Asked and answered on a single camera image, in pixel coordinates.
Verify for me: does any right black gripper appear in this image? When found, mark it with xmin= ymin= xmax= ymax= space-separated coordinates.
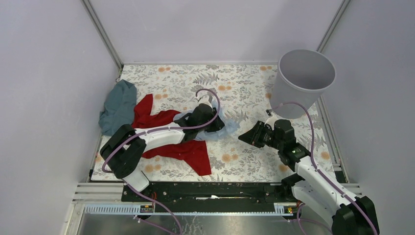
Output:
xmin=238 ymin=120 xmax=283 ymax=150

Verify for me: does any light blue plastic trash bag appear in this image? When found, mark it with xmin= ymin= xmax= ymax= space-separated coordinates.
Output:
xmin=173 ymin=100 xmax=239 ymax=141

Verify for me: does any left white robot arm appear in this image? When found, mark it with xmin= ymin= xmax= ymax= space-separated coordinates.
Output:
xmin=99 ymin=103 xmax=225 ymax=201

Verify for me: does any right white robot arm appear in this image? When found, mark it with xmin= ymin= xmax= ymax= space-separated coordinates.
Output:
xmin=238 ymin=119 xmax=380 ymax=235

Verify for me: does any grey plastic trash bin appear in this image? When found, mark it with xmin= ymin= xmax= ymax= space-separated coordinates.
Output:
xmin=270 ymin=49 xmax=336 ymax=119

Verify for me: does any red cloth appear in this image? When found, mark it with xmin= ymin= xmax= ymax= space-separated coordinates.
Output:
xmin=132 ymin=94 xmax=211 ymax=176

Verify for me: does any floral patterned table mat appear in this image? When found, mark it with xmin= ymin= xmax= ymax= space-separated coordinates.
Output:
xmin=91 ymin=64 xmax=338 ymax=183

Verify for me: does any teal grey cloth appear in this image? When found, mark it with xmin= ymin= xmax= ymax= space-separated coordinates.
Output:
xmin=98 ymin=80 xmax=137 ymax=136

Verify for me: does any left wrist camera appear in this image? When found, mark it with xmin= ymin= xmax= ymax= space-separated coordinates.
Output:
xmin=196 ymin=94 xmax=212 ymax=108

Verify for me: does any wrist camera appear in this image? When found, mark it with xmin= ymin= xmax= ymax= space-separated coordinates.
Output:
xmin=265 ymin=109 xmax=278 ymax=127
xmin=196 ymin=94 xmax=212 ymax=108

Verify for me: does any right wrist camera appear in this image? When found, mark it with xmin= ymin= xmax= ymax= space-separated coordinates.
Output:
xmin=265 ymin=109 xmax=278 ymax=127

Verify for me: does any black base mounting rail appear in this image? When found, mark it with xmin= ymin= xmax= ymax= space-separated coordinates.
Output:
xmin=141 ymin=182 xmax=298 ymax=213

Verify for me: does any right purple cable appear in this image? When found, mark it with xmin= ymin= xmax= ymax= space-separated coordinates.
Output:
xmin=266 ymin=101 xmax=379 ymax=235

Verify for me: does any white slotted cable duct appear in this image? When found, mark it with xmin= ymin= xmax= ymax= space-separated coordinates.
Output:
xmin=83 ymin=202 xmax=297 ymax=217

